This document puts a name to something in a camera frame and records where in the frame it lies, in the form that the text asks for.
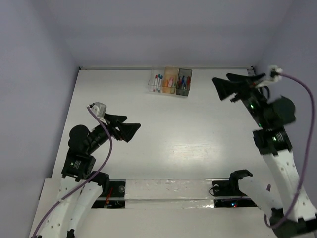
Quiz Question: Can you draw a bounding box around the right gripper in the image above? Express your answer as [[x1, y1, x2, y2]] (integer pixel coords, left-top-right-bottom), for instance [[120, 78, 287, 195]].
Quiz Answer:
[[213, 71, 268, 126]]

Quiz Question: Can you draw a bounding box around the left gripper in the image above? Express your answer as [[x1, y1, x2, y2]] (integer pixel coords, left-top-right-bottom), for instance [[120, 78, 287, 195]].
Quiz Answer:
[[87, 112, 141, 153]]

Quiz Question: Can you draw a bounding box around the pink highlighter marker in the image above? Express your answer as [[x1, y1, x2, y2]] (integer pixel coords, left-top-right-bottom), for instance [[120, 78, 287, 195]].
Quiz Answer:
[[168, 77, 174, 87]]

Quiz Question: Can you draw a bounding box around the red gel pen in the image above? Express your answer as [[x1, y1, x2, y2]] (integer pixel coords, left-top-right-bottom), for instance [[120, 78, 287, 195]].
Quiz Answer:
[[183, 77, 188, 90]]

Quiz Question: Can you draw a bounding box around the blue pen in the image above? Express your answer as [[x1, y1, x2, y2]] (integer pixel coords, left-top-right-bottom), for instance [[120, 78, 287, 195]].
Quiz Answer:
[[179, 76, 185, 89]]

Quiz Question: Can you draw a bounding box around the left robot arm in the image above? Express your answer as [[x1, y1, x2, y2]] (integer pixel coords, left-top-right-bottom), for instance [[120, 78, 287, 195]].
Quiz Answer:
[[32, 113, 141, 238]]

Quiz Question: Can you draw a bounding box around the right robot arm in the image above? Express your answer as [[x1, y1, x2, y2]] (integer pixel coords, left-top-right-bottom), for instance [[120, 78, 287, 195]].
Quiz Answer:
[[210, 69, 317, 238]]

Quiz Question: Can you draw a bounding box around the grey plastic container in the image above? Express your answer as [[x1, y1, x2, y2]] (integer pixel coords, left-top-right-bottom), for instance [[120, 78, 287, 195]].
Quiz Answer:
[[175, 68, 192, 97]]

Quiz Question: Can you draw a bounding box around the clear plastic container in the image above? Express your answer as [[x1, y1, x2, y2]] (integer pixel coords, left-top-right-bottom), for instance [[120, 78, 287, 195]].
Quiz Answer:
[[148, 67, 165, 93]]

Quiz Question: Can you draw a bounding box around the orange plastic container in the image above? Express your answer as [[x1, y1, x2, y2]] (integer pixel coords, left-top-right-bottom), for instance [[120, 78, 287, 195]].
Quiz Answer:
[[162, 67, 179, 94]]

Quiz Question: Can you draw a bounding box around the blue capped white marker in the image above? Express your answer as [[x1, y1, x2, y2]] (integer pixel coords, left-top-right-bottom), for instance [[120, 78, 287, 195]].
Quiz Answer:
[[159, 75, 163, 87]]

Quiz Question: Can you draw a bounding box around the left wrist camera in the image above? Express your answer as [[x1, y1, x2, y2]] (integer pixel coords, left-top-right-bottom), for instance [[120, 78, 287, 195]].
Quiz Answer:
[[88, 102, 107, 118]]

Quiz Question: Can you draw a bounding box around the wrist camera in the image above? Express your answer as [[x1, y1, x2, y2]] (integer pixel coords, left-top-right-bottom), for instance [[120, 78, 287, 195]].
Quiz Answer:
[[88, 102, 107, 118], [256, 65, 283, 88]]

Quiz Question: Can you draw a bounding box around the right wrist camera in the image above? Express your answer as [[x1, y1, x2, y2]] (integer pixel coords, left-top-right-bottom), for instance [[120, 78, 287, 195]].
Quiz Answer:
[[256, 65, 283, 88]]

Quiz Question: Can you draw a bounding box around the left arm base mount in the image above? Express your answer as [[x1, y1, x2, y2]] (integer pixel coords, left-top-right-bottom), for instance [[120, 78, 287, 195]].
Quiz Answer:
[[90, 172, 126, 209]]

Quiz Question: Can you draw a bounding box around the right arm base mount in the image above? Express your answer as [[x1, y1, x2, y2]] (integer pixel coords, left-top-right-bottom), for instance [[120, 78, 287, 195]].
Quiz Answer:
[[209, 170, 256, 208]]

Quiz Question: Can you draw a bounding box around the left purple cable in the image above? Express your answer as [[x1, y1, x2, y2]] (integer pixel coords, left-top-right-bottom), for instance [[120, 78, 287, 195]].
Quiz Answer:
[[29, 107, 113, 238]]

